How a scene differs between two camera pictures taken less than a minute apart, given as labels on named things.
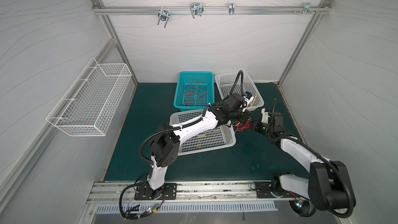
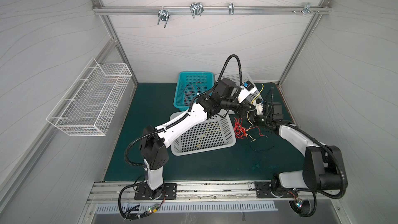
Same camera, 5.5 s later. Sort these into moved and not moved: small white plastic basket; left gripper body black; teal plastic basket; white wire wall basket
Moved: left gripper body black
Not moved: small white plastic basket; white wire wall basket; teal plastic basket
